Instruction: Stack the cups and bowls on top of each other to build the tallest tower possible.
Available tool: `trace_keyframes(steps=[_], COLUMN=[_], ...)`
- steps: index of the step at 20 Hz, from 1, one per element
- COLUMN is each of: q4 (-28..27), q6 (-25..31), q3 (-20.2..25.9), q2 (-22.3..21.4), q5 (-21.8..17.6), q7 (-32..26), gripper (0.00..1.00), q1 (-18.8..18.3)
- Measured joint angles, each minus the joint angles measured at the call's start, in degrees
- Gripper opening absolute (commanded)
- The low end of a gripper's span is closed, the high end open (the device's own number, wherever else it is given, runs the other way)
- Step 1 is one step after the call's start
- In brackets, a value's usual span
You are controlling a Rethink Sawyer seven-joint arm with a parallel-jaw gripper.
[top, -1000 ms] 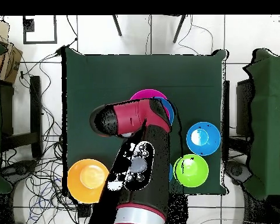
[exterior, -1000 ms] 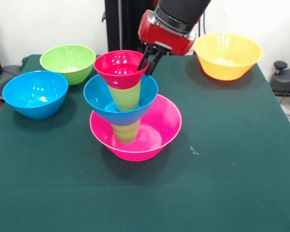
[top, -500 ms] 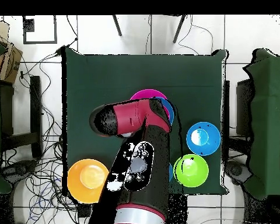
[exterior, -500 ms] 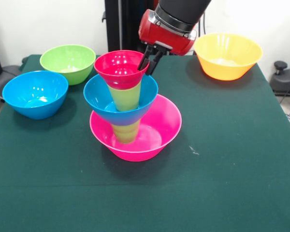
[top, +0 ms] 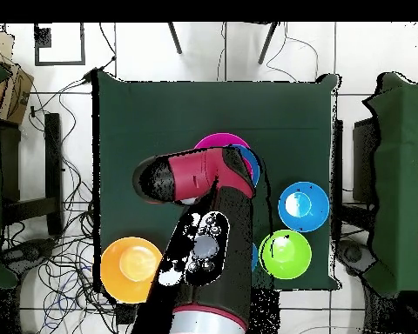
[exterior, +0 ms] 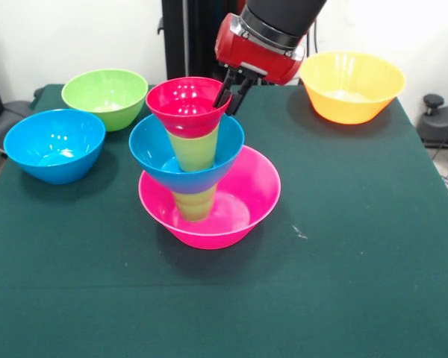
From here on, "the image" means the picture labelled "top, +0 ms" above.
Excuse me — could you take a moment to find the pink plastic bowl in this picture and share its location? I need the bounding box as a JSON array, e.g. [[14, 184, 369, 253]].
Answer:
[[193, 132, 251, 150]]

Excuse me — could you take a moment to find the large blue plastic bowl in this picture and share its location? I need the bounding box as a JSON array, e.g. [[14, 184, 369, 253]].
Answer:
[[229, 144, 263, 188], [277, 181, 331, 233]]

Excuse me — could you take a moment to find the orange plastic bowl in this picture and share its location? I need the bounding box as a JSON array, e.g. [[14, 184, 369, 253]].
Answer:
[[99, 237, 164, 304]]

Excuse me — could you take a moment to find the dark green table cloth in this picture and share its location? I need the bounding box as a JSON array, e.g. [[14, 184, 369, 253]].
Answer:
[[96, 70, 339, 293]]

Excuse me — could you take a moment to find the green plastic bowl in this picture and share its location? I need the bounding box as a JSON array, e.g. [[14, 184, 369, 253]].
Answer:
[[258, 229, 313, 280]]

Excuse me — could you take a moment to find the black stand leg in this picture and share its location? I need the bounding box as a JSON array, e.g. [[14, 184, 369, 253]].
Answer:
[[166, 22, 183, 56], [257, 22, 280, 66]]

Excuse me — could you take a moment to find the black box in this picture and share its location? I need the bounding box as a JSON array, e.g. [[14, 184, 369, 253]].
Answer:
[[352, 117, 379, 206]]

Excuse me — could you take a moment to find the grey chair base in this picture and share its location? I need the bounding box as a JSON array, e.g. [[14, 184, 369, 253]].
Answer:
[[335, 239, 375, 277]]

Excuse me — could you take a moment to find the grey stand base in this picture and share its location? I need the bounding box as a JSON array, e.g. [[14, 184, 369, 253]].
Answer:
[[1, 237, 57, 276]]

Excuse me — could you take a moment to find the cardboard box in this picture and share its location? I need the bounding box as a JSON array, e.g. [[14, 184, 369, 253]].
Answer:
[[0, 29, 35, 126]]

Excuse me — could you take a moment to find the black table frame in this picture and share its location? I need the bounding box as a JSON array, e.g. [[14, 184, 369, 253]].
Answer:
[[0, 112, 64, 237]]

